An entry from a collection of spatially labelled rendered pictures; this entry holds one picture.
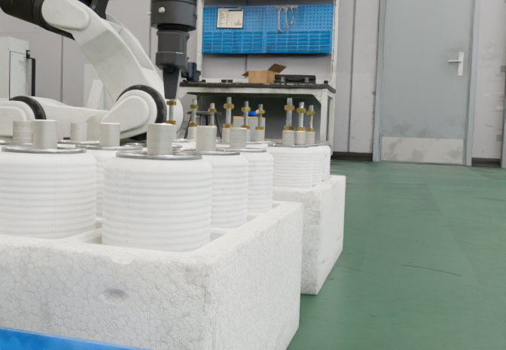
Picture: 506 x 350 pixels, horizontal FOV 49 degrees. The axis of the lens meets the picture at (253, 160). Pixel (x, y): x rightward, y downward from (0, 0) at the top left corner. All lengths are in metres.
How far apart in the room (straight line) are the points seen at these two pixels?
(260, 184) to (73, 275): 0.30
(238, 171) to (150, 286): 0.19
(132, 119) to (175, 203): 0.95
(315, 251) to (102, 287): 0.56
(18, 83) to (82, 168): 3.24
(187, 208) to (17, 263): 0.14
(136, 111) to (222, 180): 0.85
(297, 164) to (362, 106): 5.16
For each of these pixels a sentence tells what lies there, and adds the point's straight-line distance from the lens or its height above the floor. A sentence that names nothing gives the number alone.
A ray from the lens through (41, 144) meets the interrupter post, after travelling 0.55.
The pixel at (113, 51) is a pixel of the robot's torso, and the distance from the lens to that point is 1.49.
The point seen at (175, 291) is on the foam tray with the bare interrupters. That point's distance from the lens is 0.42.
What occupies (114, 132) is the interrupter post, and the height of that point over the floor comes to 0.27.
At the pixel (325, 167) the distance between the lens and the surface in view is 1.23.
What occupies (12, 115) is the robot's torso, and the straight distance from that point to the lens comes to 1.59.
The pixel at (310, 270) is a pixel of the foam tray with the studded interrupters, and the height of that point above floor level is 0.04.
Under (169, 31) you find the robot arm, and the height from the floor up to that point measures 0.46.
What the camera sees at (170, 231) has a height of 0.19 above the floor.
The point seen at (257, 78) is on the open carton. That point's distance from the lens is 5.84.
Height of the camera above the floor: 0.28
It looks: 3 degrees down
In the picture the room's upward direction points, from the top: 2 degrees clockwise
